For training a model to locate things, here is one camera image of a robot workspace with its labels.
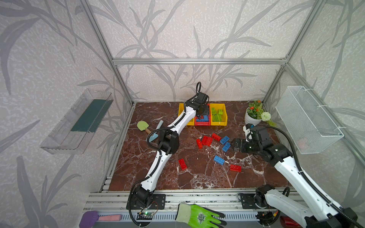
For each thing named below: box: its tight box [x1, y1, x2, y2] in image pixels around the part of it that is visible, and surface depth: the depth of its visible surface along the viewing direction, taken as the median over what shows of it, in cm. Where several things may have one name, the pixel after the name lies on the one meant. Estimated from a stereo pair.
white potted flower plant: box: [244, 100, 277, 128], surface depth 98 cm
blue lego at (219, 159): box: [213, 154, 226, 166], surface depth 89 cm
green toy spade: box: [136, 120, 152, 134], surface depth 108 cm
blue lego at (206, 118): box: [196, 114, 210, 122], surface depth 110 cm
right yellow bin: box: [209, 103, 228, 126], surface depth 107 cm
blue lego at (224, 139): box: [220, 135, 231, 145], surface depth 98 cm
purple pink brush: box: [79, 210, 122, 228], surface depth 70 cm
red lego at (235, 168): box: [229, 164, 242, 173], surface depth 86 cm
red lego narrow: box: [196, 138, 203, 150], surface depth 96 cm
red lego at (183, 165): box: [178, 158, 188, 171], surface depth 86 cm
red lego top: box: [211, 133, 222, 142], surface depth 99 cm
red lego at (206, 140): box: [201, 135, 214, 147], surface depth 98 cm
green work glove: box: [174, 203, 228, 228], surface depth 70 cm
